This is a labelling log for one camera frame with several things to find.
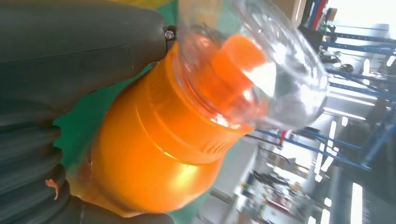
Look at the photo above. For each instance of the small orange tape scrap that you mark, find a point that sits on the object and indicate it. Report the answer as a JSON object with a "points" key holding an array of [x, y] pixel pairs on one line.
{"points": [[52, 184]]}

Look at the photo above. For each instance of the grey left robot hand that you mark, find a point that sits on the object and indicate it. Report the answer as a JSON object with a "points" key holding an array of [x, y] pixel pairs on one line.
{"points": [[77, 46]]}

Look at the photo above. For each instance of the orange detergent bottle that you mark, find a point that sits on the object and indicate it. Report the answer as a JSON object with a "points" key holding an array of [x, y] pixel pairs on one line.
{"points": [[148, 148]]}

